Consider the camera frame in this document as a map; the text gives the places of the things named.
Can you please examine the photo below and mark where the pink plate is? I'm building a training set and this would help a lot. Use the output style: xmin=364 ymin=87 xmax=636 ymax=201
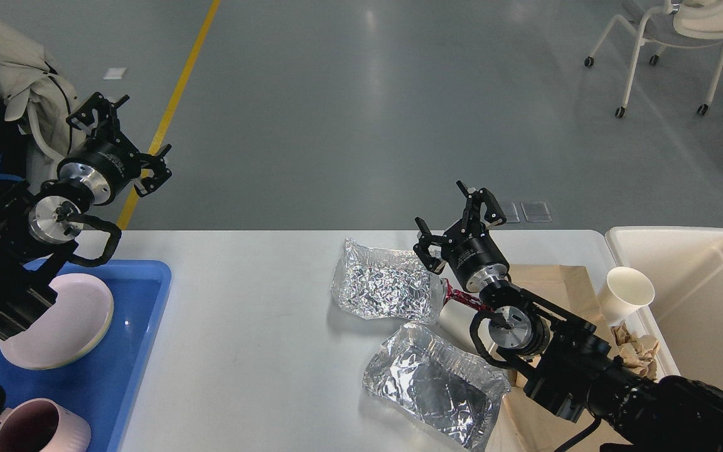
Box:
xmin=0 ymin=274 xmax=114 ymax=370

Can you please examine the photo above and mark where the white paper cup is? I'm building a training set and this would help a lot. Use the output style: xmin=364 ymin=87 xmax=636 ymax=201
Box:
xmin=597 ymin=266 xmax=655 ymax=326

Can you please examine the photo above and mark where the white chair with jacket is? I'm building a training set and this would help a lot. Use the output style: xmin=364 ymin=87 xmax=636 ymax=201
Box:
xmin=25 ymin=101 xmax=68 ymax=162

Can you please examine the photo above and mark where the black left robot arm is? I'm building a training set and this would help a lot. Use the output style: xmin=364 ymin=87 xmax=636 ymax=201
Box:
xmin=0 ymin=92 xmax=172 ymax=451

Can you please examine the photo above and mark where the crumpled foil tray upper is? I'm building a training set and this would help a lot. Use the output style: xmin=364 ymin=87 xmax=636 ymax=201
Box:
xmin=330 ymin=238 xmax=446 ymax=325

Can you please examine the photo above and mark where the pink ribbed mug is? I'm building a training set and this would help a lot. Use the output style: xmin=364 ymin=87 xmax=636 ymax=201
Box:
xmin=0 ymin=398 xmax=92 ymax=451

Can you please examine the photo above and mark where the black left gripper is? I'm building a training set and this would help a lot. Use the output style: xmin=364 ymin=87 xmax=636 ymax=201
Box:
xmin=57 ymin=92 xmax=172 ymax=206

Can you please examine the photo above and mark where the white chair on casters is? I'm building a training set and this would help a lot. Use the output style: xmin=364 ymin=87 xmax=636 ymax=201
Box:
xmin=584 ymin=1 xmax=723 ymax=118

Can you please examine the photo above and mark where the white plastic bin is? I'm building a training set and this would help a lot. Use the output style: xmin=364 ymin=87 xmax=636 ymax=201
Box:
xmin=606 ymin=227 xmax=723 ymax=390

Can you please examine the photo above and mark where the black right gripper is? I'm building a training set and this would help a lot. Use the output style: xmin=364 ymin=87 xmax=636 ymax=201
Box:
xmin=414 ymin=182 xmax=510 ymax=294

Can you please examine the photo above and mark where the yellow plate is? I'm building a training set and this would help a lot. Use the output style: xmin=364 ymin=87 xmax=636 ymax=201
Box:
xmin=54 ymin=308 xmax=113 ymax=369

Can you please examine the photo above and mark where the blue plastic tray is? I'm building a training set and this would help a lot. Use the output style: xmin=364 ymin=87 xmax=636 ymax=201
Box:
xmin=0 ymin=260 xmax=172 ymax=451

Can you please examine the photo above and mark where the beige jacket on chair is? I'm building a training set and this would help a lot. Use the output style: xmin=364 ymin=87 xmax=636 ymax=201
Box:
xmin=0 ymin=21 xmax=81 ymax=155

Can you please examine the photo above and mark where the crumpled brown paper ball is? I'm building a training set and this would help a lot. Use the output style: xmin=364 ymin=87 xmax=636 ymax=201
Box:
xmin=610 ymin=321 xmax=660 ymax=381

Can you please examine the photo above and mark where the crumpled foil tray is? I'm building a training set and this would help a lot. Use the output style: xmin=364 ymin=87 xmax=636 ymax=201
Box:
xmin=362 ymin=321 xmax=511 ymax=451
xmin=330 ymin=238 xmax=446 ymax=325

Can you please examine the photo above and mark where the crumpled foil tray lower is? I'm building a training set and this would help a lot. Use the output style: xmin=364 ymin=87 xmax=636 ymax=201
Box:
xmin=362 ymin=321 xmax=511 ymax=451

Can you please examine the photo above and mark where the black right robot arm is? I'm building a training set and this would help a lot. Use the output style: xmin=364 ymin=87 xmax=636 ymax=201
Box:
xmin=414 ymin=182 xmax=723 ymax=451

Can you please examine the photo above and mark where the brown paper bag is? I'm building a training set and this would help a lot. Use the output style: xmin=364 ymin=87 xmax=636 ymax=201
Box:
xmin=486 ymin=264 xmax=617 ymax=451

